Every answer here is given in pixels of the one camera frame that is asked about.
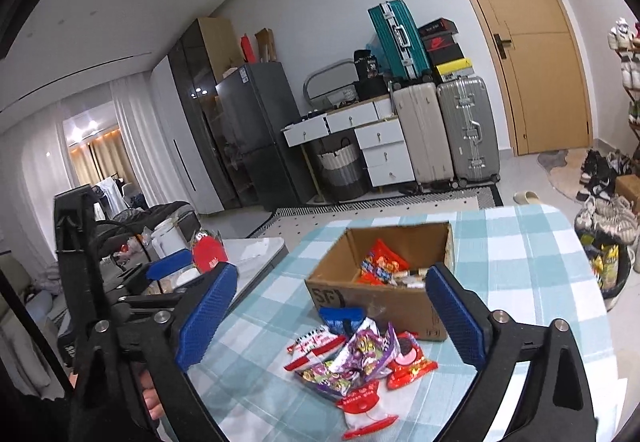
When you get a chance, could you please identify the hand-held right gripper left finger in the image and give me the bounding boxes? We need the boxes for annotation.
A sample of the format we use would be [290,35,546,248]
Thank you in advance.
[67,262,240,442]

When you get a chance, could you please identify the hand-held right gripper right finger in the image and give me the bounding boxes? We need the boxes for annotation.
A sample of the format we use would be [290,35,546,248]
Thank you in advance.
[424,263,598,442]

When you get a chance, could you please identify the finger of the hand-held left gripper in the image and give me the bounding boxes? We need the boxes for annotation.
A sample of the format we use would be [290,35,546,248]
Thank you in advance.
[117,289,193,313]
[117,249,194,290]

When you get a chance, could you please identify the clear cracker sandwich packet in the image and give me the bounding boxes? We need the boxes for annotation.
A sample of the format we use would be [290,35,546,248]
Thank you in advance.
[392,267,431,290]

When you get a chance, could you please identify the red sandwich cookie packet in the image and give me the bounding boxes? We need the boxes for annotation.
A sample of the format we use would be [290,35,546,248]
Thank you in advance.
[386,331,439,390]

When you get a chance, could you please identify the brown cardboard box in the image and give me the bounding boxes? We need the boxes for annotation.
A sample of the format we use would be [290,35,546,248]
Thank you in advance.
[305,221,456,343]

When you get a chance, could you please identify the red biscuit stick packet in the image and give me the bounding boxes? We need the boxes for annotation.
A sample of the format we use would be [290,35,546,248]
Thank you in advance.
[360,239,411,284]

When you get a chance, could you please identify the purple cartoon print snack packet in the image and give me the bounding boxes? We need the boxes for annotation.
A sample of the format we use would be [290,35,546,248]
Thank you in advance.
[327,317,398,380]

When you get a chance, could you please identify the red white candy packet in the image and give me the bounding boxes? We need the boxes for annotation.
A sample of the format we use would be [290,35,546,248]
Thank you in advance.
[284,327,346,371]

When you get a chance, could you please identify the blue cookie packet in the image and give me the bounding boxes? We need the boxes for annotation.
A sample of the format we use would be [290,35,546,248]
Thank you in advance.
[318,306,368,335]

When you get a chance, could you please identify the red white gum packet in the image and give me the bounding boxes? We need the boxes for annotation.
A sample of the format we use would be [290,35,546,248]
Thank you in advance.
[336,379,400,441]

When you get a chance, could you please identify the person's left hand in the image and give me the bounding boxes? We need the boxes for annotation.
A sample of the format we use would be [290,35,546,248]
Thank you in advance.
[140,369,163,423]

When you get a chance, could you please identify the white kettle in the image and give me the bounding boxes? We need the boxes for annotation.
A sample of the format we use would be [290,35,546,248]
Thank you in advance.
[150,221,188,258]

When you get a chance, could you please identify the red gift bag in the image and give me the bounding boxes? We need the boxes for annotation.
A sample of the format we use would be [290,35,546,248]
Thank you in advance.
[191,229,226,273]

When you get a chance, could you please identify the black padded chair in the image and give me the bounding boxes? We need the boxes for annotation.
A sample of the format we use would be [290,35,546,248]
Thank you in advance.
[95,202,198,248]

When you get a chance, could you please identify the white side table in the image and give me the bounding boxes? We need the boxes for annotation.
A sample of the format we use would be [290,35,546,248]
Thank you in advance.
[172,237,290,308]

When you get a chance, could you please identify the white wardrobe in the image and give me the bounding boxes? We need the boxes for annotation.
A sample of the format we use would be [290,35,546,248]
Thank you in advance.
[150,55,226,215]

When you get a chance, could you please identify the white curtain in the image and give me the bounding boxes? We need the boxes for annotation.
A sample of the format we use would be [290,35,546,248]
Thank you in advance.
[110,77,198,213]

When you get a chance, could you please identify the dark glass cabinet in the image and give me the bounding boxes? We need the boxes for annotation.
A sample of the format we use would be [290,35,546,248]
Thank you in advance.
[167,17,246,213]

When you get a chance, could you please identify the grey refrigerator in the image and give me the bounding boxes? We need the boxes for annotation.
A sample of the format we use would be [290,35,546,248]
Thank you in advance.
[215,62,318,210]

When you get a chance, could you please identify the black trash bin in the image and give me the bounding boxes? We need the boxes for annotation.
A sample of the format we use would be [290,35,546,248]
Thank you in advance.
[580,227,632,300]

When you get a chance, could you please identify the beige round mat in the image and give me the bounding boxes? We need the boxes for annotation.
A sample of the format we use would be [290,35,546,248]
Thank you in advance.
[545,162,596,199]

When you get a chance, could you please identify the white drawer desk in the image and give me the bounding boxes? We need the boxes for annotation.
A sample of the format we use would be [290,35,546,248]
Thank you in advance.
[282,97,416,193]

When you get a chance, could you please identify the heap of worn shoes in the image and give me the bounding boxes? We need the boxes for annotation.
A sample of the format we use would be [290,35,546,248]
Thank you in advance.
[575,149,640,273]

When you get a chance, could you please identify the woven laundry basket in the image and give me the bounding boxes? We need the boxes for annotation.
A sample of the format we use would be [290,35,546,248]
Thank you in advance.
[316,137,371,202]

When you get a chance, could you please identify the grey cloud shaped mat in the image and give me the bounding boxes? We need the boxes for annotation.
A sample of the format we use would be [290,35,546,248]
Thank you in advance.
[537,149,573,170]

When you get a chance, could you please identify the beige suitcase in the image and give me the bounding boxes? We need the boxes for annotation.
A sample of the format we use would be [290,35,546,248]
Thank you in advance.
[390,82,456,188]

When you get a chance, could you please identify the silver suitcase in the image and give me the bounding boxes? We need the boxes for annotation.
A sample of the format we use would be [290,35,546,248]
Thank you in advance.
[436,76,502,186]

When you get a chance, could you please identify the small cardboard carton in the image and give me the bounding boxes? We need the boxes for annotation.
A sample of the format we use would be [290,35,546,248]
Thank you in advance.
[614,175,640,213]

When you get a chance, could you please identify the brown cardboard sheet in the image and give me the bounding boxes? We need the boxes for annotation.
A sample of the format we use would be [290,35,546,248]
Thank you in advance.
[254,27,278,63]

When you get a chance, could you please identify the black storage case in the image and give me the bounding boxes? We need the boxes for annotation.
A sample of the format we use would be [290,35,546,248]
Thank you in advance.
[352,80,391,100]

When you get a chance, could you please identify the wooden door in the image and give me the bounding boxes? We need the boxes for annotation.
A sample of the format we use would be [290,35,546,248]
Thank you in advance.
[431,0,593,156]

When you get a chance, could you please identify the plain black shoe box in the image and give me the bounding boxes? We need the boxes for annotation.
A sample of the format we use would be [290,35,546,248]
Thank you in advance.
[427,45,466,68]

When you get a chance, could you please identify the black bag white label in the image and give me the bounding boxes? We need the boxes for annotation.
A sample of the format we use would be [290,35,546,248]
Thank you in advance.
[353,50,383,80]

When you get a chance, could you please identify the teal suitcase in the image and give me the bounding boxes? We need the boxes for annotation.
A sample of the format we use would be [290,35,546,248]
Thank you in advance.
[368,0,432,80]

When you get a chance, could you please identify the black shoe box red trim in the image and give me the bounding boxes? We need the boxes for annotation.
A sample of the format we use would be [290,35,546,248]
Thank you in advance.
[417,19,458,39]

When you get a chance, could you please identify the shoe rack with shoes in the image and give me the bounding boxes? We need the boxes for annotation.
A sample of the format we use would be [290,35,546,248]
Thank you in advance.
[607,17,640,128]

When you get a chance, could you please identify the grey oval frame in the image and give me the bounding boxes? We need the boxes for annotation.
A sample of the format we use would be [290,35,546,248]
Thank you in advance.
[303,58,358,106]

